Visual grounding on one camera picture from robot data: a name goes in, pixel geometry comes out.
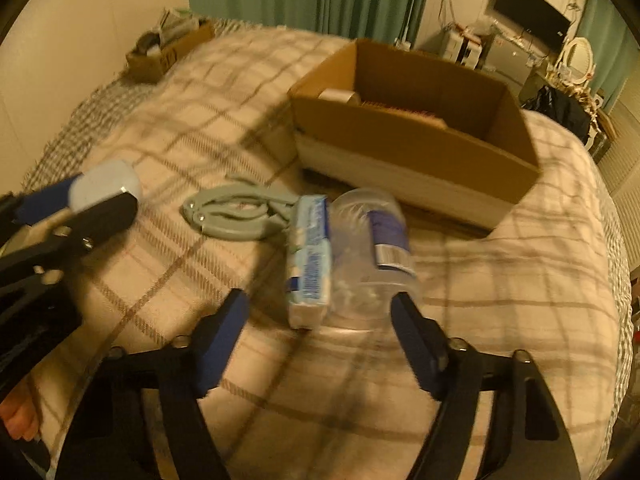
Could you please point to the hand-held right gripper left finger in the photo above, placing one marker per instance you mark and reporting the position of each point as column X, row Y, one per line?
column 226, row 342

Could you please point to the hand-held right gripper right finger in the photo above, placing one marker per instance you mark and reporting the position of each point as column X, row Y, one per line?
column 419, row 355

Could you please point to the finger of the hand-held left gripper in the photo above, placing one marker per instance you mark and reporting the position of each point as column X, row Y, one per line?
column 107, row 212
column 47, row 202

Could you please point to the white round plastic object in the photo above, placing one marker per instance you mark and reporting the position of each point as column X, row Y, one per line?
column 107, row 180

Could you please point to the clear plastic bottle blue label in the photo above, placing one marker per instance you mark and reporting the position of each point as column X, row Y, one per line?
column 370, row 265

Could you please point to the blue tissue pack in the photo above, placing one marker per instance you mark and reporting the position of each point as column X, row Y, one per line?
column 310, row 260

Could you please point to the large cardboard box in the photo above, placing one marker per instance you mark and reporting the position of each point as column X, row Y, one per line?
column 400, row 182

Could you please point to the person's left hand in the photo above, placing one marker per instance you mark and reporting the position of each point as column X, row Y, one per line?
column 17, row 420

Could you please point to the grey hand grip exerciser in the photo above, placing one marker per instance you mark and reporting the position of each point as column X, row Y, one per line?
column 230, row 227

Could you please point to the plaid blanket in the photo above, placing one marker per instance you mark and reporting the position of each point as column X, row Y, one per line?
column 200, row 125

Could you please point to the small cardboard box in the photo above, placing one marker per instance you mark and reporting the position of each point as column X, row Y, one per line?
column 167, row 57

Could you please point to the dark round object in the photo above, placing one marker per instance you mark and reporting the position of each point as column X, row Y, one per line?
column 149, row 42

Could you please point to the white green packets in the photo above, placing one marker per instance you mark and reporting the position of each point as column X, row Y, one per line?
column 179, row 24

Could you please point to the red ribbed item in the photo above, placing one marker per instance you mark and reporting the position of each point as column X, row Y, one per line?
column 400, row 111

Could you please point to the silver item in box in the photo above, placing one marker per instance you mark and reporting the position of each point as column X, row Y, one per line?
column 337, row 96

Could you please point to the white slatted cabinet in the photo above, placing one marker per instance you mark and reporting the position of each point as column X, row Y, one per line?
column 622, row 180

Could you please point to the black bag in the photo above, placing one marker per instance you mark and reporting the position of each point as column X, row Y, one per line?
column 562, row 110

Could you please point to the grey cabinet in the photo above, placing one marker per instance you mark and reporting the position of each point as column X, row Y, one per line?
column 512, row 67

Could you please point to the white appliance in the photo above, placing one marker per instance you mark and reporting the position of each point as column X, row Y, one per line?
column 462, row 47

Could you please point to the white oval mirror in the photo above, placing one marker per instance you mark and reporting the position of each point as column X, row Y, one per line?
column 576, row 59

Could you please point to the narrow green curtain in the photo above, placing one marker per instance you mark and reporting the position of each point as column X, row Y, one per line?
column 607, row 45

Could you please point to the black flat television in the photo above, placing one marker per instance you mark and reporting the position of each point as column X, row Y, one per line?
column 532, row 10

